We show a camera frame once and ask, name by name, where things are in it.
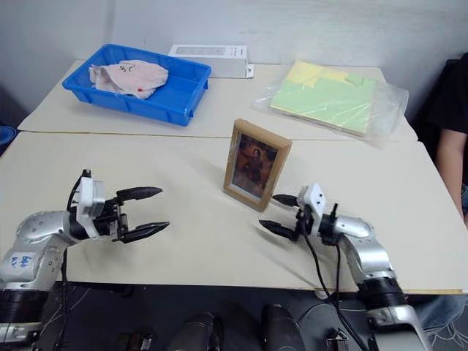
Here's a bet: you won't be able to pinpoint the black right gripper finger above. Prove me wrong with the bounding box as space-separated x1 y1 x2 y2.
272 194 300 208
258 219 294 240

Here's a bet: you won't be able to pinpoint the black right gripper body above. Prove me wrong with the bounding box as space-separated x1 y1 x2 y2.
290 204 317 242

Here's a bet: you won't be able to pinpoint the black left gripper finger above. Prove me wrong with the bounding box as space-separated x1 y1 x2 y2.
121 221 171 244
116 186 164 203

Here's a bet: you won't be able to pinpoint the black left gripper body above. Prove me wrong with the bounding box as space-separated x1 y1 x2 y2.
93 196 129 243

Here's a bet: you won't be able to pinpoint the dark rounded shape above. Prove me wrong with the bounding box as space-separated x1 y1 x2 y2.
170 312 224 351
261 303 306 351

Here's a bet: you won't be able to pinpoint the blue plastic bin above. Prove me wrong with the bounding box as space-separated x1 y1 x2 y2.
61 43 213 128

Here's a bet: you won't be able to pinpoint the green paper stack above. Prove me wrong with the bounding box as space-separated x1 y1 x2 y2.
269 75 378 139

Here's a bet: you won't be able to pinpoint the pink cloth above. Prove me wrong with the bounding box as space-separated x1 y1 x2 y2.
88 58 170 101

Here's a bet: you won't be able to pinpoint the yellow paper sheets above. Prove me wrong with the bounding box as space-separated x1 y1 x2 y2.
286 60 368 88

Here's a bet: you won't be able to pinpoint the clear plastic bag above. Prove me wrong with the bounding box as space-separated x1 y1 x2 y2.
250 59 410 150

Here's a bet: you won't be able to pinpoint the blue round object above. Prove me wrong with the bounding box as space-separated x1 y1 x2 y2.
0 126 18 155

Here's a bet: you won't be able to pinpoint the white cardboard box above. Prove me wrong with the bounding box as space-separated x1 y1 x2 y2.
167 43 255 80

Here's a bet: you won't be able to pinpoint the person in black shirt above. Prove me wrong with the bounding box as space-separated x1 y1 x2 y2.
416 52 468 351

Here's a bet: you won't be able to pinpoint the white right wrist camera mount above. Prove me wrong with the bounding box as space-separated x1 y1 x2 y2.
297 184 327 235

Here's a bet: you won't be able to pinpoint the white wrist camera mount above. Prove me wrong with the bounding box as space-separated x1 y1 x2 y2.
297 184 327 235
74 174 107 239

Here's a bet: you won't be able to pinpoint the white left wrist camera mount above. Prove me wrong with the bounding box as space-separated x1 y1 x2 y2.
74 174 107 239

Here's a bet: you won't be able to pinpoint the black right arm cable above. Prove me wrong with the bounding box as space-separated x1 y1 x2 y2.
300 215 370 351

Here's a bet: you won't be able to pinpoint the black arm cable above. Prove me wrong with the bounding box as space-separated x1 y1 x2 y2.
300 215 370 351
60 246 70 332

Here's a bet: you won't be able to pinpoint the wooden picture frame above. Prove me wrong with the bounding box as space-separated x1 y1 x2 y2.
222 118 293 213

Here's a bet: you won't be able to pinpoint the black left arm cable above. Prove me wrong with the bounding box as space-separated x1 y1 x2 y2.
60 246 70 332

